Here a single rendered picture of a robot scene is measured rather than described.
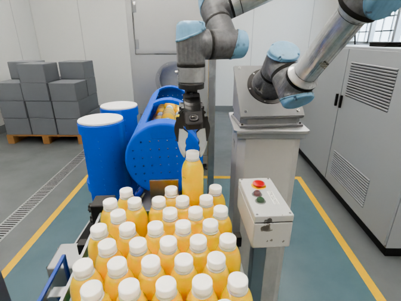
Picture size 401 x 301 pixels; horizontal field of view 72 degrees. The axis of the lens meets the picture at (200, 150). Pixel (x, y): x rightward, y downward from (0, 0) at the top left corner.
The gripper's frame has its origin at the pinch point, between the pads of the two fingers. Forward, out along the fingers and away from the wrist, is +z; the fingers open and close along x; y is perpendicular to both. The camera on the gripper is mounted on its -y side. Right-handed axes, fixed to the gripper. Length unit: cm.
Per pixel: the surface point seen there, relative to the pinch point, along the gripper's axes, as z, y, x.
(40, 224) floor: 119, 135, 129
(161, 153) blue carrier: 7.0, 18.1, 10.5
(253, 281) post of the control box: 39.6, -10.9, -18.2
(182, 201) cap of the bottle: 11.1, -7.8, 3.4
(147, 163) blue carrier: 11.1, 18.1, 15.7
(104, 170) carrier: 46, 86, 53
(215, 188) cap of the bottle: 11.2, -1.1, -6.9
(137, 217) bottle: 15.2, -8.8, 16.0
